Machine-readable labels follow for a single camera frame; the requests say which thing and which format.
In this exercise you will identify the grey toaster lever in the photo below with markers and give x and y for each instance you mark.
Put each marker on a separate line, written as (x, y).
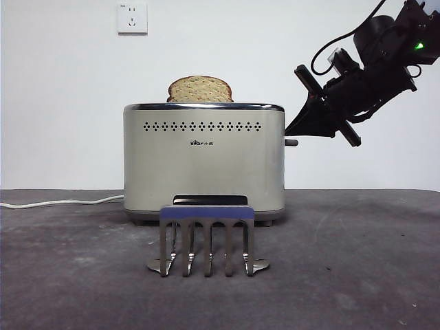
(292, 142)

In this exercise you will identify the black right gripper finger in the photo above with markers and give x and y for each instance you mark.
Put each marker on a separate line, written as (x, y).
(318, 129)
(309, 113)

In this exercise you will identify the metal toast rack blue band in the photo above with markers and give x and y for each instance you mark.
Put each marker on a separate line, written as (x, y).
(206, 214)

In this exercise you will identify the cream and steel toaster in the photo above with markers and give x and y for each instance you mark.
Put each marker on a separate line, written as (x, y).
(206, 165)

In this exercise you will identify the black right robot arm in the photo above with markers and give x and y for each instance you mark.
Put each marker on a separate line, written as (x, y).
(381, 38)

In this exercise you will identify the brown bread slice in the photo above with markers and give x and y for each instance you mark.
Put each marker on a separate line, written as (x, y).
(201, 89)

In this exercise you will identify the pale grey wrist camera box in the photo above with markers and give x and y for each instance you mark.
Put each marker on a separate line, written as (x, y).
(335, 55)

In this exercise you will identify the white wall socket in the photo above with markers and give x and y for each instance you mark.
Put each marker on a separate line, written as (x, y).
(132, 19)

